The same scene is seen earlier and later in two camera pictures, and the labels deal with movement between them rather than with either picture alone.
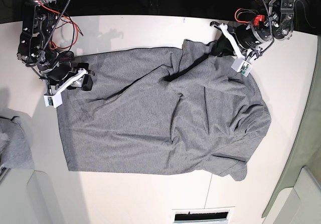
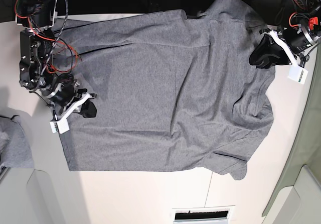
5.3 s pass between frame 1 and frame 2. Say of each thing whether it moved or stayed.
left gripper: moved
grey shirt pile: stayed
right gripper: moved
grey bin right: stayed
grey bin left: stayed
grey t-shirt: moved
